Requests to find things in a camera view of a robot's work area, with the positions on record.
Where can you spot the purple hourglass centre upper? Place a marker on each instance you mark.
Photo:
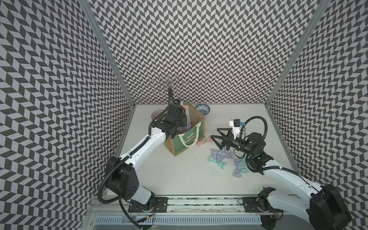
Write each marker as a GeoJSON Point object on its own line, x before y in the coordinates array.
{"type": "Point", "coordinates": [215, 152]}

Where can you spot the purple hourglass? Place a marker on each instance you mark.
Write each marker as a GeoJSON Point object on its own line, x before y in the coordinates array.
{"type": "Point", "coordinates": [215, 152]}
{"type": "Point", "coordinates": [225, 156]}
{"type": "Point", "coordinates": [237, 164]}

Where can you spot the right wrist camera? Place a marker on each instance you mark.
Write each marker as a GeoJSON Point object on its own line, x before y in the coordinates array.
{"type": "Point", "coordinates": [236, 126]}

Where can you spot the purple hourglass centre lower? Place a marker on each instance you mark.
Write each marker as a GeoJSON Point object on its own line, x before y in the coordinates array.
{"type": "Point", "coordinates": [225, 156]}

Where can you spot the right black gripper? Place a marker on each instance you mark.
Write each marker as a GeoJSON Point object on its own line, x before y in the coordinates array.
{"type": "Point", "coordinates": [225, 141]}

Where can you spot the silver wire tree stand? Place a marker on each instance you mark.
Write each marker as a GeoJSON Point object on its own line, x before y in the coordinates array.
{"type": "Point", "coordinates": [166, 85]}

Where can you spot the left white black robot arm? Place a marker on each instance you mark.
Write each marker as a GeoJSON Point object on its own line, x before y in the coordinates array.
{"type": "Point", "coordinates": [121, 180]}

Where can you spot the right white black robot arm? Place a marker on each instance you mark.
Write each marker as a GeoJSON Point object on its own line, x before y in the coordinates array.
{"type": "Point", "coordinates": [322, 206]}

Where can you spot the blue white ceramic bowl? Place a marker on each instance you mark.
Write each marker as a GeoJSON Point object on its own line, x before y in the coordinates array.
{"type": "Point", "coordinates": [203, 109]}

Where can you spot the purple hourglass right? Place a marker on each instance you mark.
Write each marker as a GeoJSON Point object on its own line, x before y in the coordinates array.
{"type": "Point", "coordinates": [237, 164]}

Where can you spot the teal hourglass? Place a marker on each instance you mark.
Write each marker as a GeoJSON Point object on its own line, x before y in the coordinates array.
{"type": "Point", "coordinates": [222, 164]}
{"type": "Point", "coordinates": [243, 168]}

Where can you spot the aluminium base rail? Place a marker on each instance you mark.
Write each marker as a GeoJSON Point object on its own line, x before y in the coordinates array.
{"type": "Point", "coordinates": [220, 204]}

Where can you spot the brown green canvas bag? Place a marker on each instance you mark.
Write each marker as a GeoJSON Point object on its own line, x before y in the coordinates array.
{"type": "Point", "coordinates": [182, 142]}

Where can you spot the pink hourglass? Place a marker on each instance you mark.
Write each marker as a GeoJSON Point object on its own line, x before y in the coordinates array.
{"type": "Point", "coordinates": [203, 141]}

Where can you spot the pink glass bowl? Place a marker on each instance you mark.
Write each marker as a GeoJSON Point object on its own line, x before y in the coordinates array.
{"type": "Point", "coordinates": [158, 114]}

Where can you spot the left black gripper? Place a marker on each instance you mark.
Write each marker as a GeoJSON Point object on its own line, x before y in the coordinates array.
{"type": "Point", "coordinates": [184, 118]}

